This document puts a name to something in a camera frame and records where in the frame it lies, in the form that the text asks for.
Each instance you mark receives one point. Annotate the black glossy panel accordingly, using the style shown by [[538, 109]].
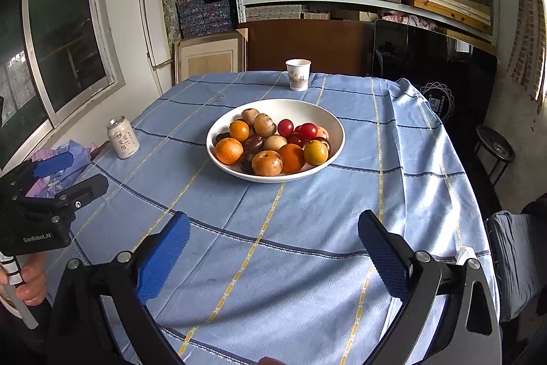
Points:
[[406, 57]]

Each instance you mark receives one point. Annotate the white plate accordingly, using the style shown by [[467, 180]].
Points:
[[299, 108]]

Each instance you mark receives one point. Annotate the large dark brown mangosteen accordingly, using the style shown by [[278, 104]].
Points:
[[245, 162]]

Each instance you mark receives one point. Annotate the person's left hand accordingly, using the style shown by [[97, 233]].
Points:
[[32, 279]]

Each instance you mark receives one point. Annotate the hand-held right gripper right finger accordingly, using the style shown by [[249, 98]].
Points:
[[382, 254]]

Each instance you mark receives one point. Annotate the long white strip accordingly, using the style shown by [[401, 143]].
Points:
[[145, 27]]

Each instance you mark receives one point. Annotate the black round stool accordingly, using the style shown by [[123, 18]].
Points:
[[495, 147]]

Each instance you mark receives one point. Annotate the red-yellow apple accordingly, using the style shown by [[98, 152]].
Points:
[[322, 133]]

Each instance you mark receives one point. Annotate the large orange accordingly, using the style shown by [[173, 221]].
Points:
[[292, 157]]

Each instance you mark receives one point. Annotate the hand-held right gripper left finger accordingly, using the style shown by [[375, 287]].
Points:
[[164, 254]]

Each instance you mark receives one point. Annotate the dark window with white frame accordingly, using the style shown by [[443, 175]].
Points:
[[64, 31]]

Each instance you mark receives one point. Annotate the dark red plum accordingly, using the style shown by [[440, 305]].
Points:
[[253, 143]]

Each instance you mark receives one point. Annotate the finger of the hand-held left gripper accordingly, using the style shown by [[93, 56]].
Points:
[[89, 187], [53, 165]]

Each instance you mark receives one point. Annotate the orange persimmon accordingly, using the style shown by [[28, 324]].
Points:
[[266, 163]]

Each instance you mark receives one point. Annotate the small orange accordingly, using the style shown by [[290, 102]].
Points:
[[239, 130]]

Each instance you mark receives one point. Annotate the yellow-orange round fruit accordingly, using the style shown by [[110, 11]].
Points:
[[316, 152]]

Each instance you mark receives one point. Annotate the wooden picture frame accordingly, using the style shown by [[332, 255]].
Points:
[[205, 57]]

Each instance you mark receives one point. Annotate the white beverage can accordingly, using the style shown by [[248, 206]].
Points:
[[124, 138]]

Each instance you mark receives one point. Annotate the dark purple plum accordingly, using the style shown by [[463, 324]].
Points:
[[295, 139]]

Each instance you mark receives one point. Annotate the white paper cup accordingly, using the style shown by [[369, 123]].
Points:
[[298, 76]]

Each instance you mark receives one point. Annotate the blue checked tablecloth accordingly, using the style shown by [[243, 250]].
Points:
[[299, 219]]

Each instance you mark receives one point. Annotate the tan round fruit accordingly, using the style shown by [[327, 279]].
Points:
[[264, 124], [250, 115], [275, 142]]

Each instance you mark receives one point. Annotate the blue printed blanket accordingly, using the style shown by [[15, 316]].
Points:
[[79, 153]]

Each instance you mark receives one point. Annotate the grey marble slab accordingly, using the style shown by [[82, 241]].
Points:
[[169, 10]]

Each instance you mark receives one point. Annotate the patterned curtain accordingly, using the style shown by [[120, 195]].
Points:
[[527, 40]]

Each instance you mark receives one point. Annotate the grey seat cushion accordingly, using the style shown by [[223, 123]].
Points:
[[517, 258]]

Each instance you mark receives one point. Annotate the brown wooden board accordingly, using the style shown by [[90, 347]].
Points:
[[299, 44]]

